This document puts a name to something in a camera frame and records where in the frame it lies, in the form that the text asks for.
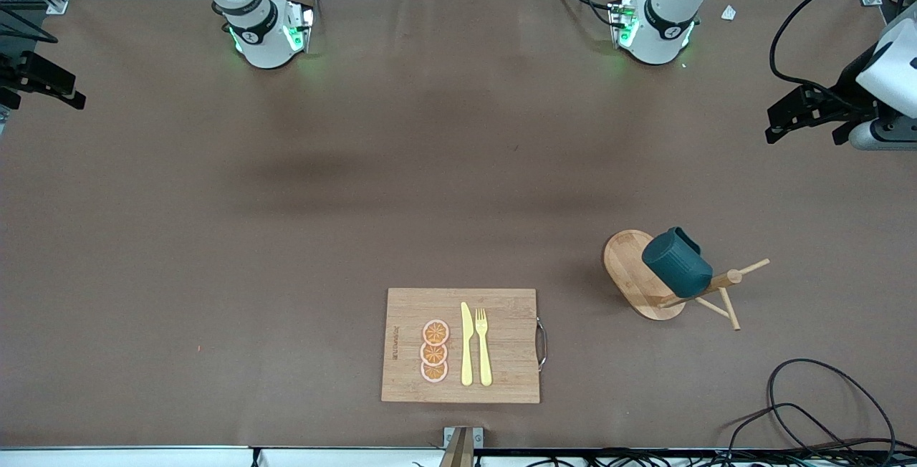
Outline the dark teal cup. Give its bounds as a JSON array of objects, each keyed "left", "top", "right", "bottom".
[{"left": 641, "top": 226, "right": 714, "bottom": 299}]

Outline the wooden mug rack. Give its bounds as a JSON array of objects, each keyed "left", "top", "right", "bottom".
[{"left": 602, "top": 229, "right": 771, "bottom": 332}]

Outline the brown table cover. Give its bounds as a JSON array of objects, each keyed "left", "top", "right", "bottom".
[{"left": 0, "top": 0, "right": 917, "bottom": 450}]

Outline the yellow plastic fork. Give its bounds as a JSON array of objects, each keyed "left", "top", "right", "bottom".
[{"left": 475, "top": 308, "right": 494, "bottom": 387}]

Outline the yellow plastic knife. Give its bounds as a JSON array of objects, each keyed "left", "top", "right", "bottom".
[{"left": 460, "top": 302, "right": 475, "bottom": 387}]

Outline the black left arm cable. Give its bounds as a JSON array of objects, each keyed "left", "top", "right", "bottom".
[{"left": 769, "top": 0, "right": 917, "bottom": 110}]

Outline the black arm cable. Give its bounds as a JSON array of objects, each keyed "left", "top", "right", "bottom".
[
  {"left": 769, "top": 0, "right": 917, "bottom": 110},
  {"left": 0, "top": 9, "right": 58, "bottom": 44}
]

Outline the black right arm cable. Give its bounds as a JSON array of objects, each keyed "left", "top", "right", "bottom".
[{"left": 0, "top": 9, "right": 58, "bottom": 44}]

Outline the black looped cable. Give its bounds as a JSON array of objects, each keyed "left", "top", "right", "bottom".
[{"left": 716, "top": 358, "right": 898, "bottom": 467}]

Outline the wooden cutting board with handle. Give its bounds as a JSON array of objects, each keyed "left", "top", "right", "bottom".
[{"left": 380, "top": 288, "right": 549, "bottom": 405}]

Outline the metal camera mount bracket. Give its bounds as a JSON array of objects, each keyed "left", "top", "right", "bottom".
[{"left": 438, "top": 425, "right": 484, "bottom": 467}]

